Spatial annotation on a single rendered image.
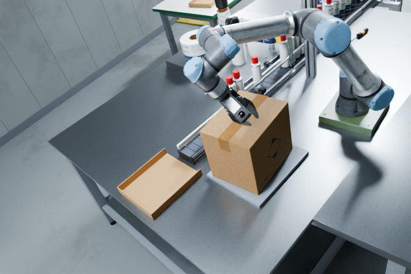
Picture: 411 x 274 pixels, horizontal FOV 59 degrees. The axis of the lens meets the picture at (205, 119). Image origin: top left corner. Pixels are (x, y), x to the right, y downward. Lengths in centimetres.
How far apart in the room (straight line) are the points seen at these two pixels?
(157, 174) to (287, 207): 63
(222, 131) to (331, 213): 52
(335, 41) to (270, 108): 37
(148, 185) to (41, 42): 273
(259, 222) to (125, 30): 366
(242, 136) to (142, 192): 58
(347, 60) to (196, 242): 89
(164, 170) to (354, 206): 85
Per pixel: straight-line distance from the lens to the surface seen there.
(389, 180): 163
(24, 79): 418
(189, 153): 175
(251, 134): 140
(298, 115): 191
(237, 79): 185
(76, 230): 294
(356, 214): 151
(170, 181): 172
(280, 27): 141
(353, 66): 149
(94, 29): 451
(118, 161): 194
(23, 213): 334
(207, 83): 122
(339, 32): 135
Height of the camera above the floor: 206
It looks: 38 degrees down
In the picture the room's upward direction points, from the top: 16 degrees counter-clockwise
